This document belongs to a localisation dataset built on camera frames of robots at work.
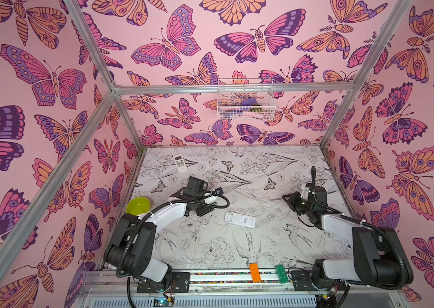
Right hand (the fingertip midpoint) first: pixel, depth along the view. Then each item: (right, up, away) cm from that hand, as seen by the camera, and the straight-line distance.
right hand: (284, 194), depth 91 cm
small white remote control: (-53, +14, +19) cm, 58 cm away
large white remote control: (-21, -12, -1) cm, 24 cm away
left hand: (-36, -2, 0) cm, 36 cm away
